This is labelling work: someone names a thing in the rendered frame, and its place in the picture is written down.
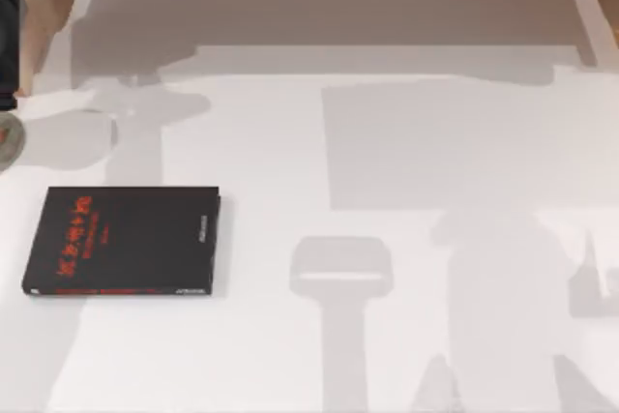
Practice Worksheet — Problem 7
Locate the grey round pot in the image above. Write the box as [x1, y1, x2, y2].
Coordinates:
[0, 111, 27, 168]

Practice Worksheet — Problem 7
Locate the black angular object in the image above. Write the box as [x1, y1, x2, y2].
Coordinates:
[0, 0, 104, 112]

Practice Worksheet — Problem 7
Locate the black book with red lettering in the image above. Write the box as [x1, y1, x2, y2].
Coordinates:
[20, 185, 222, 297]

